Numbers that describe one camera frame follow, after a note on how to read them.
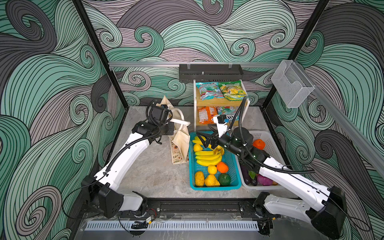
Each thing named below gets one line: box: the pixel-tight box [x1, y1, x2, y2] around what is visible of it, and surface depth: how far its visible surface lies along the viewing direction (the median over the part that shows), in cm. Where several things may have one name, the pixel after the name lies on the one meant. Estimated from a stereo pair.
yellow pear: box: [204, 174, 221, 187], surface depth 80 cm
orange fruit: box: [217, 161, 229, 174], surface depth 85 cm
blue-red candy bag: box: [196, 82, 224, 101], surface depth 79 cm
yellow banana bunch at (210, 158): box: [195, 145, 225, 167], surface depth 89 cm
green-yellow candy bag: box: [218, 80, 248, 102], surface depth 81 cm
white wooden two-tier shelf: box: [193, 79, 251, 132], surface depth 81 cm
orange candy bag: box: [197, 106, 218, 125], surface depth 94 cm
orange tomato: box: [252, 139, 266, 150], surface depth 94 cm
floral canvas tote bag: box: [157, 95, 191, 165], surface depth 77 cm
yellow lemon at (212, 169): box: [207, 164, 218, 175], surface depth 84 cm
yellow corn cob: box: [195, 171, 205, 187], surface depth 81 cm
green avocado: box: [218, 173, 231, 187], surface depth 81 cm
